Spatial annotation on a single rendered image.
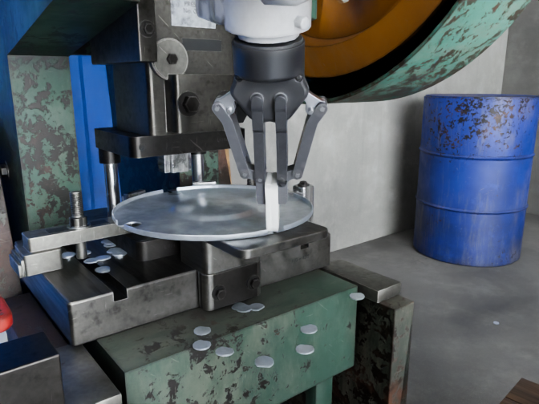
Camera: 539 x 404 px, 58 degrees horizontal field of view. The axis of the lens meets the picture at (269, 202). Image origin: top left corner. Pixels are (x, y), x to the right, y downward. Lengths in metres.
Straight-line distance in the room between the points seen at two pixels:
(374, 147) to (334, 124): 0.37
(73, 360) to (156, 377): 0.10
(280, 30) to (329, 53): 0.51
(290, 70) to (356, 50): 0.45
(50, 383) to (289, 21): 0.42
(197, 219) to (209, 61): 0.24
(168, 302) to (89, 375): 0.15
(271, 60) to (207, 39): 0.27
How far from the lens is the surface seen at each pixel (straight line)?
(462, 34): 0.85
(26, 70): 0.92
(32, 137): 0.93
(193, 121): 0.71
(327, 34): 1.05
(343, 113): 2.74
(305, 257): 0.84
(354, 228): 2.96
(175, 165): 0.80
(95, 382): 0.61
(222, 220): 0.67
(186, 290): 0.72
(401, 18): 0.89
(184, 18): 0.74
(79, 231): 0.77
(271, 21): 0.48
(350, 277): 0.85
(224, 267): 0.70
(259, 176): 0.58
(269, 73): 0.50
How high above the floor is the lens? 0.97
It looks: 14 degrees down
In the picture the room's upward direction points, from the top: straight up
